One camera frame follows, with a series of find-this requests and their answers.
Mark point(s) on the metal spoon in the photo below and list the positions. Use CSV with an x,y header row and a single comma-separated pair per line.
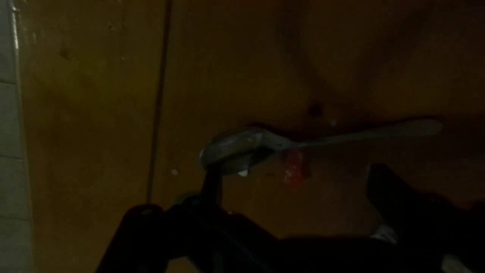
x,y
242,145

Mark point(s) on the red petal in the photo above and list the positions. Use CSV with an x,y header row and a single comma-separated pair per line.
x,y
294,169

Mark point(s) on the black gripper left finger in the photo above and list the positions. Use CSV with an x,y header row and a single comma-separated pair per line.
x,y
212,186

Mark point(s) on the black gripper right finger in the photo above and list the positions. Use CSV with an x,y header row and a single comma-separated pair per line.
x,y
409,206

